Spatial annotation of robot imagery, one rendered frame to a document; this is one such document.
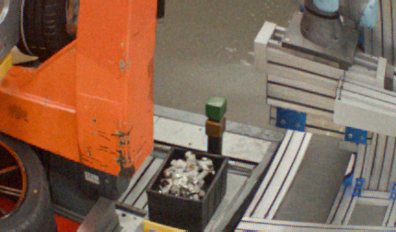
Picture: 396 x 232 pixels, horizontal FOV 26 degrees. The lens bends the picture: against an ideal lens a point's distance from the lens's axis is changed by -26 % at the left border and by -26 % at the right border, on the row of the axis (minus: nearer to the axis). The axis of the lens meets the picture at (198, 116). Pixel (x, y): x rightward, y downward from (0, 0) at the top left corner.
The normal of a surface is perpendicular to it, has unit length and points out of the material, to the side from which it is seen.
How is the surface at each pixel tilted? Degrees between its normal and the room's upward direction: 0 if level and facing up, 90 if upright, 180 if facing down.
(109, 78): 90
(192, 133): 0
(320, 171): 0
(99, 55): 90
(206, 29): 0
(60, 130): 90
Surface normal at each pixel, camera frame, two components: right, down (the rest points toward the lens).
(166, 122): 0.01, -0.84
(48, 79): -0.36, 0.50
